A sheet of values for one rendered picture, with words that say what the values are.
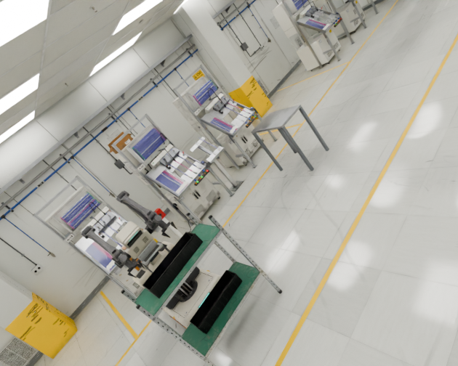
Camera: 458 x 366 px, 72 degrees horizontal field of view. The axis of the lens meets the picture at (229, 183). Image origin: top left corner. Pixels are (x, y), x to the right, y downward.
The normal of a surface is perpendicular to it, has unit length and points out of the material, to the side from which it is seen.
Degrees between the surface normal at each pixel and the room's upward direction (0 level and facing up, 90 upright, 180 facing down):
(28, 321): 90
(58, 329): 90
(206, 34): 90
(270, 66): 90
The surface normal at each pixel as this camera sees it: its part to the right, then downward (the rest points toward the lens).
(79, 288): 0.55, -0.03
